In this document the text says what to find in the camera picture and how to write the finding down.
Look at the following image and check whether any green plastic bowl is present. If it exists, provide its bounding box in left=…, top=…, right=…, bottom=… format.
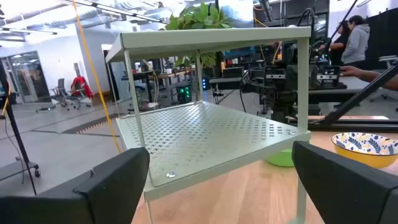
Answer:
left=266, top=148, right=295, bottom=168

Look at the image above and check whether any pale green perforated metal shelf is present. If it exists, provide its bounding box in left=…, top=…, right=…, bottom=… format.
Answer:
left=105, top=26, right=312, bottom=224

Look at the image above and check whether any person's hand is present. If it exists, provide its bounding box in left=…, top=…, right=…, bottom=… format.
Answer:
left=340, top=65, right=364, bottom=78

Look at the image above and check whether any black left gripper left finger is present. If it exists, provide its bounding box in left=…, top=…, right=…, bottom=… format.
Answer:
left=0, top=147, right=150, bottom=224

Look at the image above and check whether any black aluminium table frame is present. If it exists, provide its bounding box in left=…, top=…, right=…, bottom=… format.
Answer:
left=287, top=58, right=398, bottom=134

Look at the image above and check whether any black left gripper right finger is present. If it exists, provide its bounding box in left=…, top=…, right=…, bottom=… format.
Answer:
left=291, top=140, right=398, bottom=224

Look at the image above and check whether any black computer with green lights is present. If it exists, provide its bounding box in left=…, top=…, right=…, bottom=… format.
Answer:
left=176, top=83, right=193, bottom=104

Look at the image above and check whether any black office chair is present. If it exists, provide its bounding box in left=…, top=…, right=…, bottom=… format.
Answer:
left=49, top=77, right=93, bottom=111

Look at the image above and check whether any green leafy plant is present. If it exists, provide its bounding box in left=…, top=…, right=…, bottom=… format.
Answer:
left=160, top=2, right=234, bottom=69

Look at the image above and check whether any red jacket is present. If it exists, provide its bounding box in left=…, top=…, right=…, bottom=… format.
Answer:
left=70, top=76, right=94, bottom=100

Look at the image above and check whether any orange hanging cable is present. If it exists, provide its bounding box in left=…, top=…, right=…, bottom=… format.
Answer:
left=72, top=0, right=123, bottom=154

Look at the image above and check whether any yellow bowl with blue pattern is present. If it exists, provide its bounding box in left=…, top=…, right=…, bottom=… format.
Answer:
left=330, top=132, right=398, bottom=169

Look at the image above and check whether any person's forearm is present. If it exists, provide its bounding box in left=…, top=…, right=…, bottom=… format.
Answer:
left=360, top=70, right=398, bottom=91

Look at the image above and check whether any wooden background desk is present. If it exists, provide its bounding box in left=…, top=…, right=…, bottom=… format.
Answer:
left=132, top=68, right=200, bottom=105

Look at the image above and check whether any person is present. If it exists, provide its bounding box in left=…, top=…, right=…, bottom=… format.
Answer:
left=341, top=14, right=371, bottom=70
left=320, top=20, right=352, bottom=67

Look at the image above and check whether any black wheeled stand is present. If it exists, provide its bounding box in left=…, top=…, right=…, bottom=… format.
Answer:
left=0, top=60, right=42, bottom=197

